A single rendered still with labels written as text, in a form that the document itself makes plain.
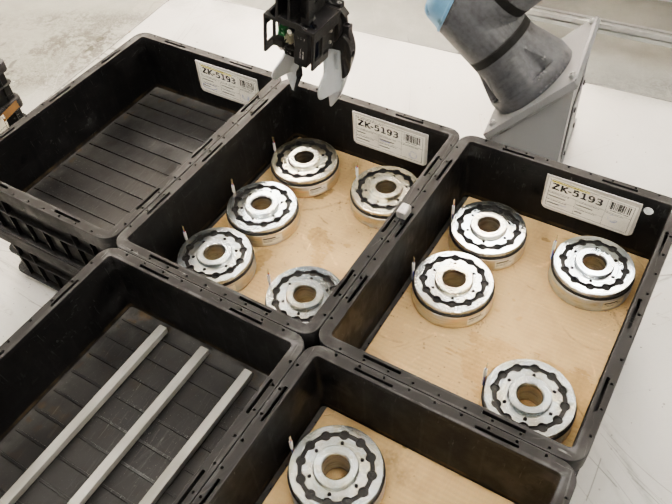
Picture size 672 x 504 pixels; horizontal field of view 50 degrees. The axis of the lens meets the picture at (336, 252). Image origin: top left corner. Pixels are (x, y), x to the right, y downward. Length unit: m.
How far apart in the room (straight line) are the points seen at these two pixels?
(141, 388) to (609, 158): 0.90
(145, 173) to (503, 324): 0.60
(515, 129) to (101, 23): 2.40
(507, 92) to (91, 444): 0.81
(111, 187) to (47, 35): 2.24
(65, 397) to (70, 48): 2.43
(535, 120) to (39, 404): 0.84
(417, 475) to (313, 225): 0.40
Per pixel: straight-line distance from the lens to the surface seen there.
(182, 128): 1.25
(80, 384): 0.94
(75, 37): 3.31
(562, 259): 0.97
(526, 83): 1.20
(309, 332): 0.79
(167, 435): 0.87
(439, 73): 1.55
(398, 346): 0.90
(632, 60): 2.98
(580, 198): 1.00
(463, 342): 0.90
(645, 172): 1.37
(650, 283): 0.88
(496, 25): 1.19
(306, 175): 1.07
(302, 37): 0.86
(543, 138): 1.24
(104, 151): 1.24
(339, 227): 1.03
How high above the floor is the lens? 1.57
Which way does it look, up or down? 48 degrees down
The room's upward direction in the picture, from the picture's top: 5 degrees counter-clockwise
